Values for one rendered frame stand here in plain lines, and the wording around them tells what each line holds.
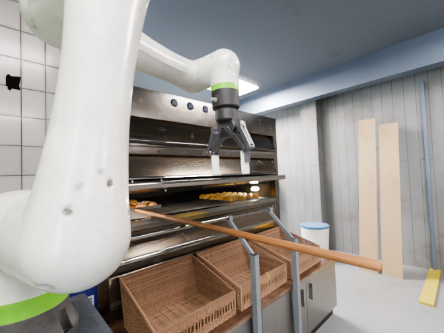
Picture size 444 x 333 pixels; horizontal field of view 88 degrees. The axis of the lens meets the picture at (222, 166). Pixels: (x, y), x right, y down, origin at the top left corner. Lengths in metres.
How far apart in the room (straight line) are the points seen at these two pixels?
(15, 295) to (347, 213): 4.53
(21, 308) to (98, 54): 0.38
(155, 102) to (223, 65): 1.10
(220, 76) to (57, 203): 0.59
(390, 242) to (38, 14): 4.04
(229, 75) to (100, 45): 0.47
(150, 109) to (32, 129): 0.69
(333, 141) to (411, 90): 1.30
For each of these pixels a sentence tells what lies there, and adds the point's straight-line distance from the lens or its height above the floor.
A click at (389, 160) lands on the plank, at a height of 1.58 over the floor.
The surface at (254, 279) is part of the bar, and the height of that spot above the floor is 0.80.
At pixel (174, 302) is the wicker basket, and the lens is 1.87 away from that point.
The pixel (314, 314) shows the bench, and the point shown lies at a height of 0.22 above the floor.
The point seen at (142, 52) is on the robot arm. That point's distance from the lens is 0.67.
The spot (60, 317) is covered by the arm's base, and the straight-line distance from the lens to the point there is 0.54.
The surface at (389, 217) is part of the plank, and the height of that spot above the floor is 0.77.
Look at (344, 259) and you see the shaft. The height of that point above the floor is 1.19.
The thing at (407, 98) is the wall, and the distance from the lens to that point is 4.54.
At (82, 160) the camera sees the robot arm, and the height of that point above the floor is 1.49.
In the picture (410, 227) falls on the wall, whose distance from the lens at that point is 4.52.
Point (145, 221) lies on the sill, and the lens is 1.71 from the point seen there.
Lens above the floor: 1.46
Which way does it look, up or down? 2 degrees up
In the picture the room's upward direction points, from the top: 2 degrees counter-clockwise
